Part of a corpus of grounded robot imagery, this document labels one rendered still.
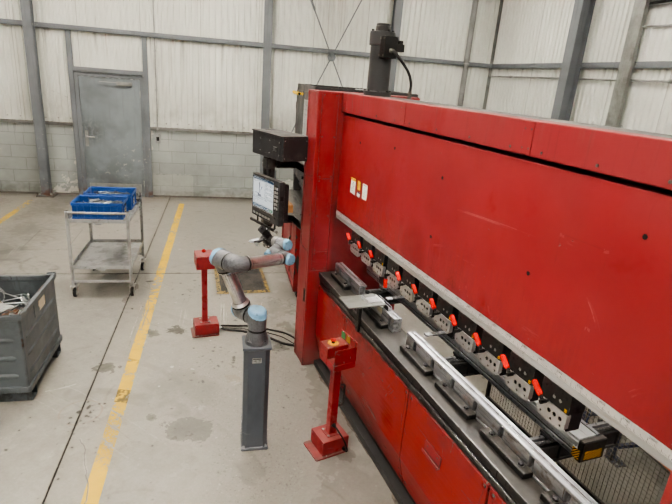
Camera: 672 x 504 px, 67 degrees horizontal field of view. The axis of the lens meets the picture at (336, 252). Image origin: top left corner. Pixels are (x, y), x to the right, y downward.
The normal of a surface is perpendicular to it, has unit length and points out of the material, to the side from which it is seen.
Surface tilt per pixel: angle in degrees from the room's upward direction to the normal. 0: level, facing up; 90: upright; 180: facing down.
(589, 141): 90
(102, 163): 90
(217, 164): 90
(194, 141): 90
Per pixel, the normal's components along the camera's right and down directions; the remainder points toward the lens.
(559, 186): -0.93, 0.05
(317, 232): 0.36, 0.33
